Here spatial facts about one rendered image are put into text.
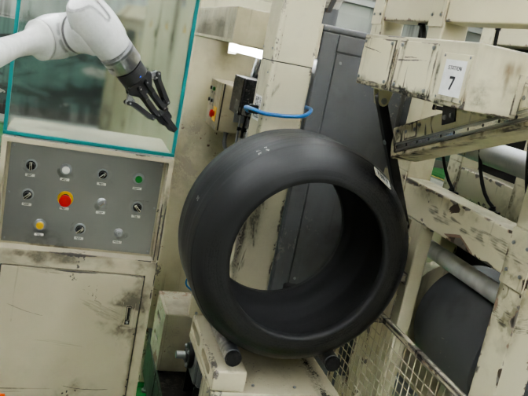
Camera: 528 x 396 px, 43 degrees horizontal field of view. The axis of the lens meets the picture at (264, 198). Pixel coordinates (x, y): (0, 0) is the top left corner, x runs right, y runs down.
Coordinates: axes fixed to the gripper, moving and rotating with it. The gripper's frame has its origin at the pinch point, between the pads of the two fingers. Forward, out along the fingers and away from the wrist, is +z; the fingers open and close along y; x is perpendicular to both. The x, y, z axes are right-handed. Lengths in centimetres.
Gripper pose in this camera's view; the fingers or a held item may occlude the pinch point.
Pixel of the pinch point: (166, 121)
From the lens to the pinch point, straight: 188.2
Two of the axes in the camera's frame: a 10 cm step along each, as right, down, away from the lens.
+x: 6.8, 3.0, -6.7
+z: 4.0, 6.1, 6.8
